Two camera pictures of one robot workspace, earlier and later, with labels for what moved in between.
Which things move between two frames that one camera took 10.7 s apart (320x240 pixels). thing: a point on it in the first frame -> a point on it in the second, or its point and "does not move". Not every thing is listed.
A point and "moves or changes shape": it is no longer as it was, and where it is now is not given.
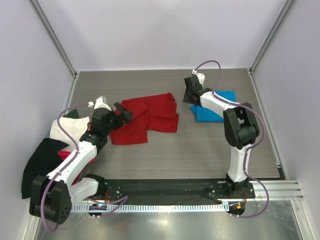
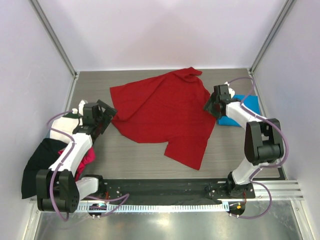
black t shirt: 41,163 does not move
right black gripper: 187,98 -> 208,105
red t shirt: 157,113 moves or changes shape
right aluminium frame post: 287,5 does not move
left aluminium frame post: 53,35 does not move
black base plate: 160,189 does not move
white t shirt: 75,126 does not move
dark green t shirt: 73,114 does not move
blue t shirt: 204,114 -> 250,101
